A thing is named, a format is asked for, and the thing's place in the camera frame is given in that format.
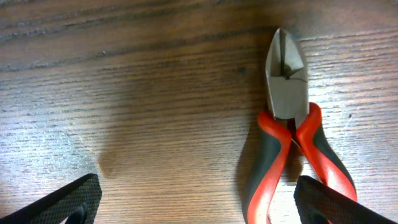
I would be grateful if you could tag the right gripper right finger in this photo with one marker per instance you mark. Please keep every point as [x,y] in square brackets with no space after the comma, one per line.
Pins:
[317,203]

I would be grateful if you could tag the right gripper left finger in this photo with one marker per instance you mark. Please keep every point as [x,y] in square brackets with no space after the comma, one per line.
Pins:
[76,202]

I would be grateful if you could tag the red diagonal cutting pliers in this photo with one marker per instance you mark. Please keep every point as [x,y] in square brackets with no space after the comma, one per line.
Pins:
[289,117]

